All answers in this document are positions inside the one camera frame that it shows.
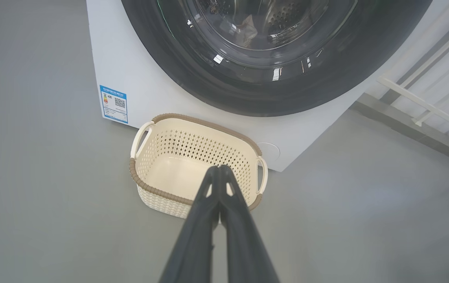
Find cream perforated laundry basket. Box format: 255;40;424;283
129;113;268;219

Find white front-load washing machine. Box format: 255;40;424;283
86;0;449;172

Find white metal railing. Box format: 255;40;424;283
377;16;449;138

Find round black glass washer door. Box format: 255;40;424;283
121;0;432;117

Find cream white garment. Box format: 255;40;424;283
234;15;258;48

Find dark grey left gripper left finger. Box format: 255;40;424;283
160;165;221;283

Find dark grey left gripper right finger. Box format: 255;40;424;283
219;165;280;283

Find blue energy label sticker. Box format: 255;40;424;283
99;85;128;124

